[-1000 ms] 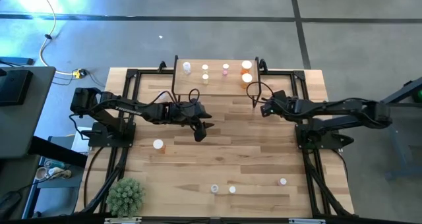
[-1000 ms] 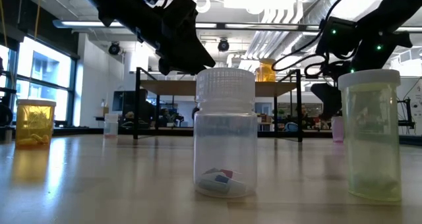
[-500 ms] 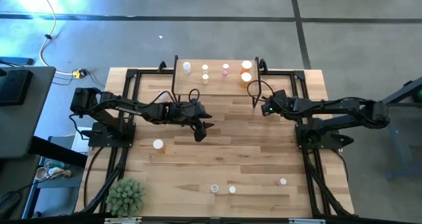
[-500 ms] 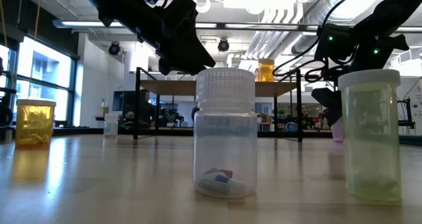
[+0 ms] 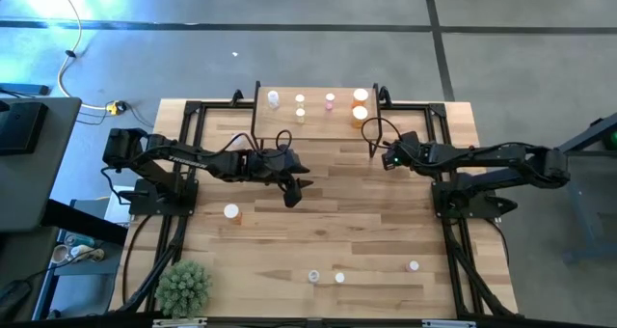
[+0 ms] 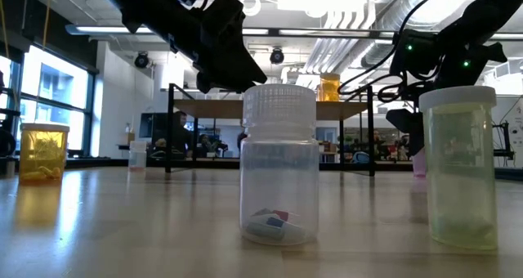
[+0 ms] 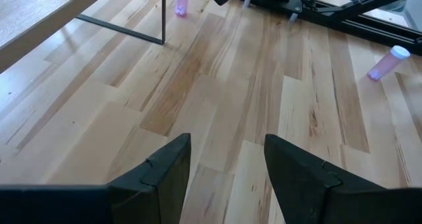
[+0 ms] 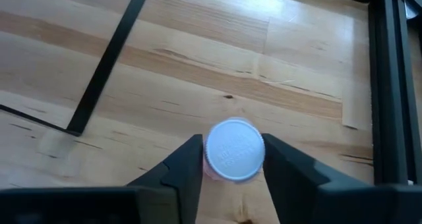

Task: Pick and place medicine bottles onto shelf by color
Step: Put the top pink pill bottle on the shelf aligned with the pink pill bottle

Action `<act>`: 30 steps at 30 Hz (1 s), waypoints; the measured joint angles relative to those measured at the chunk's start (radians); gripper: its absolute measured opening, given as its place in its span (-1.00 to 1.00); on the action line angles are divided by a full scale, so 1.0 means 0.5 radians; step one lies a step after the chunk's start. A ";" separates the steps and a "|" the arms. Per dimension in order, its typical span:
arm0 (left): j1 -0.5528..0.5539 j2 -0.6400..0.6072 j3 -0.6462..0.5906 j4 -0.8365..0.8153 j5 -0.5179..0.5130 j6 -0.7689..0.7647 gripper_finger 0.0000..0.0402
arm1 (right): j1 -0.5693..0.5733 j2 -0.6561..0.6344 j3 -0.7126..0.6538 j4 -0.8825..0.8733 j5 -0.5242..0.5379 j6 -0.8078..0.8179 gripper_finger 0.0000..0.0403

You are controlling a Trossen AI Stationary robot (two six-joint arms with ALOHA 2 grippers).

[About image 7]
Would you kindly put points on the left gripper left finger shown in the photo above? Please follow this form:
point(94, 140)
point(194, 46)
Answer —
point(158, 184)

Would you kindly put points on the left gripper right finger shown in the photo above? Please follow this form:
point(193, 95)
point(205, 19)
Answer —
point(306, 191)

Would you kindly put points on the small pink pill bottle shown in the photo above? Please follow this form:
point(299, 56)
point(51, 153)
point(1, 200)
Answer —
point(181, 5)
point(387, 63)

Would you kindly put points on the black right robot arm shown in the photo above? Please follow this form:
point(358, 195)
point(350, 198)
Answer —
point(277, 0)

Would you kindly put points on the wooden shelf with black legs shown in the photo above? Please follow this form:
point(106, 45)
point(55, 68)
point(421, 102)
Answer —
point(33, 13)

